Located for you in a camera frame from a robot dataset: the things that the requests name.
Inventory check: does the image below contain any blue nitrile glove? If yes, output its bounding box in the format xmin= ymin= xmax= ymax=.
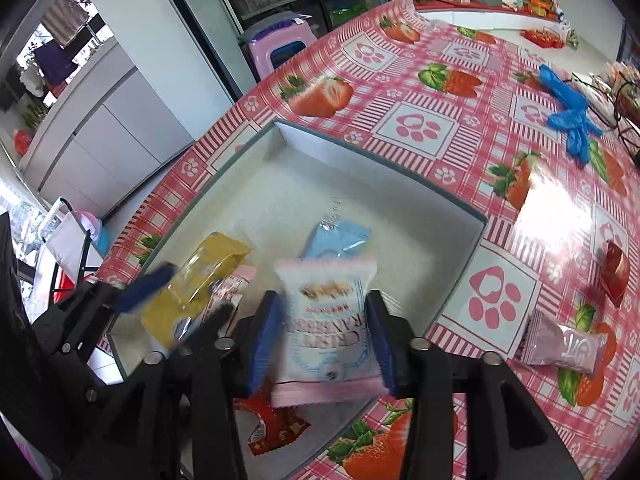
xmin=539 ymin=65 xmax=588 ymax=111
xmin=546 ymin=107 xmax=603 ymax=163

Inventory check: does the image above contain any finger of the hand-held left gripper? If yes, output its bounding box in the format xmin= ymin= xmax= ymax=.
xmin=65 ymin=261 xmax=177 ymax=348
xmin=170 ymin=301 xmax=237 ymax=358

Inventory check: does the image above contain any strawberry print tablecloth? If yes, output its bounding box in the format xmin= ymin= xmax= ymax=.
xmin=95 ymin=0 xmax=640 ymax=480

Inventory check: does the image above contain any light blue snack packet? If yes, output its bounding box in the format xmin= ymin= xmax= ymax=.
xmin=300 ymin=215 xmax=372 ymax=263

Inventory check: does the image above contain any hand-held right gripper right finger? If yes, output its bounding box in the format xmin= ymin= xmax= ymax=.
xmin=365 ymin=289 xmax=583 ymax=480

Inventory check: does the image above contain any pink plastic stool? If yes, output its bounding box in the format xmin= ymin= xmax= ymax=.
xmin=240 ymin=10 xmax=321 ymax=83

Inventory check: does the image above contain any red foil snack packet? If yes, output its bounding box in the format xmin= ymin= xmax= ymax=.
xmin=235 ymin=392 xmax=310 ymax=457
xmin=597 ymin=241 xmax=632 ymax=308

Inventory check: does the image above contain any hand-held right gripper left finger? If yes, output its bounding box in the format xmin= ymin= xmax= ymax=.
xmin=75 ymin=290 xmax=284 ymax=480

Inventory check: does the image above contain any yellow snack packet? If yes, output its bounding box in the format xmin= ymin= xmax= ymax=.
xmin=140 ymin=231 xmax=252 ymax=348

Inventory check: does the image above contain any purple hanging garment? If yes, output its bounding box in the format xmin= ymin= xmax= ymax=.
xmin=35 ymin=42 xmax=76 ymax=86

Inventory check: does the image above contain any white low cabinet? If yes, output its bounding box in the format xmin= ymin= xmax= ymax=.
xmin=20 ymin=35 xmax=196 ymax=221

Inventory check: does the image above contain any red tray of sweets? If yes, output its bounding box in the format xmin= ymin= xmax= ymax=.
xmin=522 ymin=27 xmax=568 ymax=50

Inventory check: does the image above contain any white and pink snack packet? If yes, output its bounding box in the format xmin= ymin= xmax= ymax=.
xmin=270 ymin=255 xmax=390 ymax=408

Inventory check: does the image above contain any striped hanging towel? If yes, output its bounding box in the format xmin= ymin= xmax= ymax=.
xmin=42 ymin=0 xmax=93 ymax=46

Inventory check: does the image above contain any white folding chair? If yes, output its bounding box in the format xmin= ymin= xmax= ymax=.
xmin=42 ymin=197 xmax=106 ymax=291

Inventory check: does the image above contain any grey cardboard box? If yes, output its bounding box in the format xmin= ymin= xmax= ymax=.
xmin=107 ymin=117 xmax=488 ymax=480

